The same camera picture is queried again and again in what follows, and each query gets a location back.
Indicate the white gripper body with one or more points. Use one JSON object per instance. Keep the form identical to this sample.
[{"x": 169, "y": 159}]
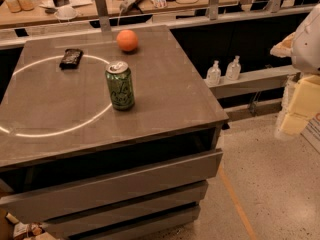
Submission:
[{"x": 308, "y": 49}]

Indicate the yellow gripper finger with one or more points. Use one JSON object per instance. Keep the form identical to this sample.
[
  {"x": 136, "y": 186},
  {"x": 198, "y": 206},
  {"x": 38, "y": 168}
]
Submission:
[
  {"x": 283, "y": 48},
  {"x": 300, "y": 104}
]

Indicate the green soda can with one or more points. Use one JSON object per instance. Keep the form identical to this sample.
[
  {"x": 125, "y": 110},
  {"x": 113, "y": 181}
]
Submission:
[{"x": 119, "y": 82}]

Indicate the cardboard box with print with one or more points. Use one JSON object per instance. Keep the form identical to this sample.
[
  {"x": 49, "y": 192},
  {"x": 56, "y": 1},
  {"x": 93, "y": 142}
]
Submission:
[{"x": 312, "y": 132}]

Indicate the clear sanitizer bottle right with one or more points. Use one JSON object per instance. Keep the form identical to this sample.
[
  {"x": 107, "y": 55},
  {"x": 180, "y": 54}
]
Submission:
[{"x": 233, "y": 69}]

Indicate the clear sanitizer bottle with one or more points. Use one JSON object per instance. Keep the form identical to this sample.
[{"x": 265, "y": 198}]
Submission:
[
  {"x": 233, "y": 69},
  {"x": 214, "y": 74}
]

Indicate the clear sanitizer bottle left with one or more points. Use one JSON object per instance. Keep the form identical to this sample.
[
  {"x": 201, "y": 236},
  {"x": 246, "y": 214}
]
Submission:
[{"x": 214, "y": 74}]

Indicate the orange fruit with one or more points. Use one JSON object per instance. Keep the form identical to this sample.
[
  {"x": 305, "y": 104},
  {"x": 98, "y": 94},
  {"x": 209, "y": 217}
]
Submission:
[{"x": 127, "y": 40}]

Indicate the black snack packet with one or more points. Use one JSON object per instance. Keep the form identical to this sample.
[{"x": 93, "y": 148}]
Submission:
[{"x": 71, "y": 59}]

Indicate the white face mask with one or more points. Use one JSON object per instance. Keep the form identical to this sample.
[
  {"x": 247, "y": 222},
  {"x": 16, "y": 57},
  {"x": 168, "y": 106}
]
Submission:
[{"x": 66, "y": 13}]

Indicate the orange liquid jar left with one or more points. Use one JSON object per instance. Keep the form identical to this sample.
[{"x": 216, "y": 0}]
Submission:
[{"x": 13, "y": 6}]

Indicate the grey metal post middle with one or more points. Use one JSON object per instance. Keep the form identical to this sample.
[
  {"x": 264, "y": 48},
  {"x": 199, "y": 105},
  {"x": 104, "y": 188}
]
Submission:
[{"x": 212, "y": 10}]

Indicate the grey metal post left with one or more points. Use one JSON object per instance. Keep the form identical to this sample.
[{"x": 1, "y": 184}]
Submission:
[{"x": 103, "y": 16}]

